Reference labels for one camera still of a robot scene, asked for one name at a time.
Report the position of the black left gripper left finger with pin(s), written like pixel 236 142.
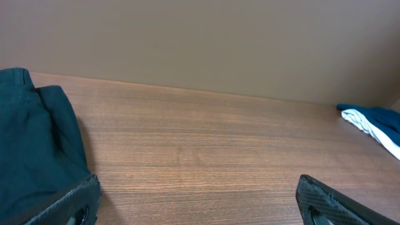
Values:
pixel 80 204

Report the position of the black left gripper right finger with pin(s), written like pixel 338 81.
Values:
pixel 320 204

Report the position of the blue polo shirt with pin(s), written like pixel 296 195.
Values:
pixel 385 119

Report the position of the folded black garment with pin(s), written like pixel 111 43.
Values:
pixel 42 151

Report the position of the white t-shirt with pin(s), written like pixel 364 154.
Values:
pixel 362 123

